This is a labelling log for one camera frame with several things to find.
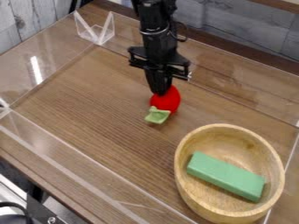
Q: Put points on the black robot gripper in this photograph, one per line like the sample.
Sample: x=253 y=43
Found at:
x=174 y=64

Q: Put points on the red plush strawberry fruit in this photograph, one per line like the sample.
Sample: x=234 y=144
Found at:
x=164 y=105

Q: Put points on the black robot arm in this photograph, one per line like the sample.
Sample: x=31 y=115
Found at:
x=157 y=56

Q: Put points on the light wooden bowl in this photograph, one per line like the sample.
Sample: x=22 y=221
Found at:
x=244 y=148

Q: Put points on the green rectangular block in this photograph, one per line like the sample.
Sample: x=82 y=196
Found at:
x=225 y=175

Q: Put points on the clear acrylic enclosure wall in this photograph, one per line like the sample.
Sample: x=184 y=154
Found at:
x=76 y=134

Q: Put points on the black metal stand bracket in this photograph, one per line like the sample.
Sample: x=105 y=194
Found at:
x=41 y=212

